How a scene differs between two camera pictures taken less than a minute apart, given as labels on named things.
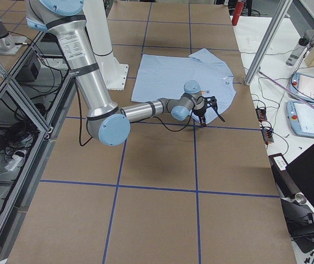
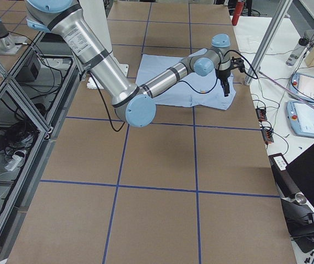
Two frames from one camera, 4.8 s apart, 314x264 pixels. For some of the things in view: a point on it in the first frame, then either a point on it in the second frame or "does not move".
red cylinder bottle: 238,10 does not move
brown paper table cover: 173,191 does not move
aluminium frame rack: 21,114 does not move
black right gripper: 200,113 -> 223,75
